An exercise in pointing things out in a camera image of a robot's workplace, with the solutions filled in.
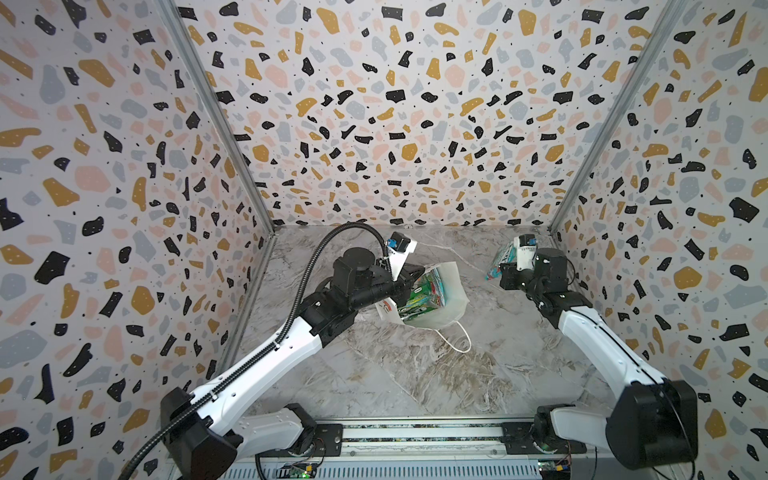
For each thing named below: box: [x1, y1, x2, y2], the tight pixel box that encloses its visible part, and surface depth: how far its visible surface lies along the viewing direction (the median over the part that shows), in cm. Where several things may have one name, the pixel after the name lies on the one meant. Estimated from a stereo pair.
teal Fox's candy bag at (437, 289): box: [429, 267, 446, 307], surface depth 91 cm
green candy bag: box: [398, 269, 445, 321], surface depth 89 cm
